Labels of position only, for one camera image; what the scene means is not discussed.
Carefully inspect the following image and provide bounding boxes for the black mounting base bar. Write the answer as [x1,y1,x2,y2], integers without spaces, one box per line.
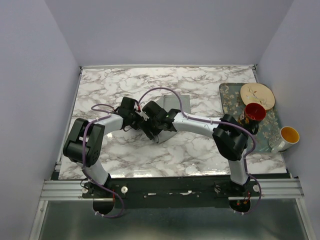
[82,175,259,209]

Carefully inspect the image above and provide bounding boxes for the beige floral plate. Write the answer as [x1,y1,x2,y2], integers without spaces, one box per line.
[240,83,276,111]

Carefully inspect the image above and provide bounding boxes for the black mug red inside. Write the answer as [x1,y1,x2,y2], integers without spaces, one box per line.
[237,102,267,135]

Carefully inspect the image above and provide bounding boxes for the white mug yellow inside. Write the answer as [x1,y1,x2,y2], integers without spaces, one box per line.
[268,126,300,154]

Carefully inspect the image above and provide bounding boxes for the grey cloth napkin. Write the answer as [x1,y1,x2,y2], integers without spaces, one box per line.
[152,94,191,144]

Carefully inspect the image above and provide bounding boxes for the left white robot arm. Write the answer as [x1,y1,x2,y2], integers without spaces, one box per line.
[63,97,142,198]

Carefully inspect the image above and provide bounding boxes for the aluminium frame rail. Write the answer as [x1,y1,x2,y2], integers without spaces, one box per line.
[259,178,305,199]

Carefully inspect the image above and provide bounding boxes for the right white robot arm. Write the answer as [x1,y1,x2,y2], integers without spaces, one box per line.
[142,101,249,196]

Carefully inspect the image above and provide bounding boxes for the floral blue tray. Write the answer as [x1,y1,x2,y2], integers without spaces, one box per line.
[219,83,282,153]

